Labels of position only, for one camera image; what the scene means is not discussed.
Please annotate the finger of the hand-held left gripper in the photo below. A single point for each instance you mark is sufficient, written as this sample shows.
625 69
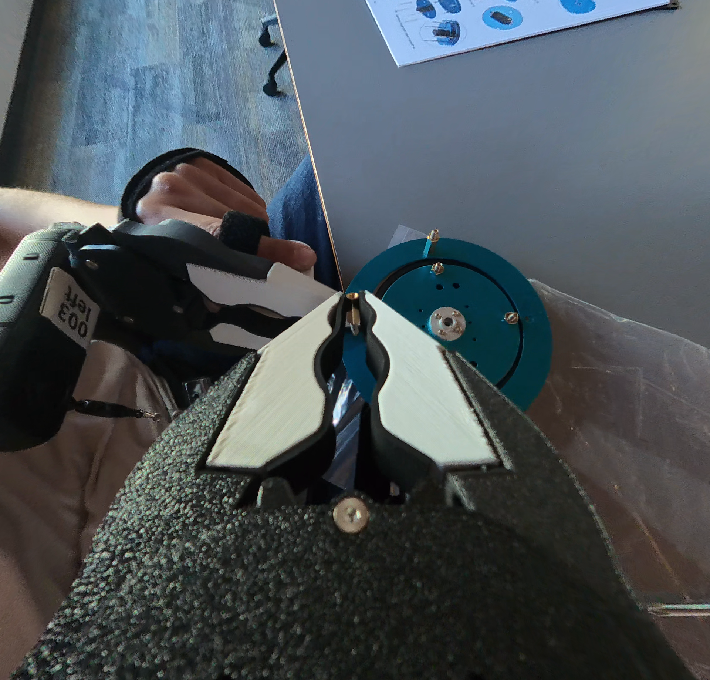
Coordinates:
244 330
266 291

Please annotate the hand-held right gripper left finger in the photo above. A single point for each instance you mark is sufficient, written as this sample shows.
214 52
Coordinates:
272 408

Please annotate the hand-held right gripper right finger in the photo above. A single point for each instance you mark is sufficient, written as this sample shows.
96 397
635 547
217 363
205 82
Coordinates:
438 408

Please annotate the blue round turntable base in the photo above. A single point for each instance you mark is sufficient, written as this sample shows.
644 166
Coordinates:
499 347

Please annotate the person's tan trousers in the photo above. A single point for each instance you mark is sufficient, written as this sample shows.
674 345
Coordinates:
55 497

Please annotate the printed instruction sheet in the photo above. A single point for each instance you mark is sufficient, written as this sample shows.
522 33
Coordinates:
499 36

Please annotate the brass standoff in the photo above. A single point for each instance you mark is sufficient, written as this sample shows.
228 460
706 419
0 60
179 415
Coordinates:
353 311

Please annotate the person's left hand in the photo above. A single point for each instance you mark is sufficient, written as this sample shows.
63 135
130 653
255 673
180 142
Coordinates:
194 191

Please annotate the clear plastic sheet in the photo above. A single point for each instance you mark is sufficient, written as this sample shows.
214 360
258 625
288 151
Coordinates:
638 413

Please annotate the person's left forearm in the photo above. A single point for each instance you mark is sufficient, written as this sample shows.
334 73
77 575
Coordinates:
44 208

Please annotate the grey desk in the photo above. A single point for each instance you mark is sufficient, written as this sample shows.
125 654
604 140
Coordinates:
499 147

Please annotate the black rolling chair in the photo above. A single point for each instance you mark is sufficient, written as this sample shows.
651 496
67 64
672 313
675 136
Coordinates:
272 36

